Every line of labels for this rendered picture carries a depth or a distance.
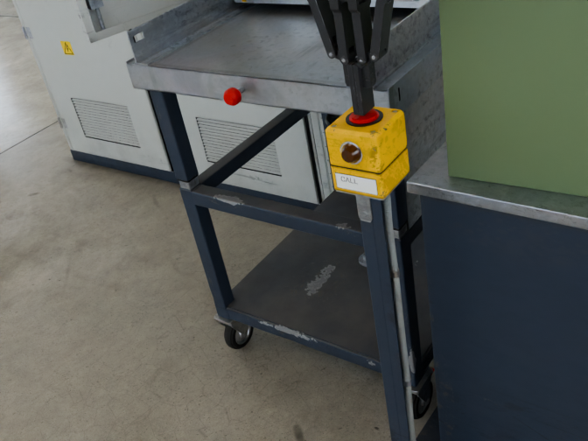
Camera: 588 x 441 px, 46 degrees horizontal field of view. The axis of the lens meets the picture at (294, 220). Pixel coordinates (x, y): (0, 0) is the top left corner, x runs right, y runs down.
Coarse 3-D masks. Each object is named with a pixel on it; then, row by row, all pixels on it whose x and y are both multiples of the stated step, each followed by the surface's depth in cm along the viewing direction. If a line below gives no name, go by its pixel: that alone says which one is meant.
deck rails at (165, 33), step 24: (192, 0) 152; (216, 0) 158; (432, 0) 124; (144, 24) 142; (168, 24) 147; (192, 24) 153; (216, 24) 155; (408, 24) 118; (432, 24) 125; (144, 48) 143; (168, 48) 146; (408, 48) 120; (384, 72) 114
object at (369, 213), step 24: (360, 216) 99; (384, 216) 100; (384, 240) 99; (384, 264) 102; (384, 288) 105; (384, 312) 108; (384, 336) 111; (384, 360) 115; (408, 360) 116; (384, 384) 118; (408, 384) 118; (408, 408) 121; (408, 432) 122
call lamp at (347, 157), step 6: (342, 144) 90; (348, 144) 89; (354, 144) 89; (342, 150) 90; (348, 150) 89; (354, 150) 89; (360, 150) 89; (342, 156) 90; (348, 156) 89; (354, 156) 89; (360, 156) 90; (348, 162) 90; (354, 162) 90
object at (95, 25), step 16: (80, 0) 158; (96, 0) 161; (112, 0) 165; (128, 0) 167; (144, 0) 170; (160, 0) 172; (176, 0) 174; (80, 16) 160; (96, 16) 164; (112, 16) 166; (128, 16) 169; (144, 16) 168; (96, 32) 163; (112, 32) 165
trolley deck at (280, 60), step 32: (224, 32) 150; (256, 32) 146; (288, 32) 143; (128, 64) 144; (160, 64) 140; (192, 64) 137; (224, 64) 134; (256, 64) 131; (288, 64) 128; (320, 64) 125; (416, 64) 116; (256, 96) 128; (288, 96) 123; (320, 96) 119; (384, 96) 111; (416, 96) 119
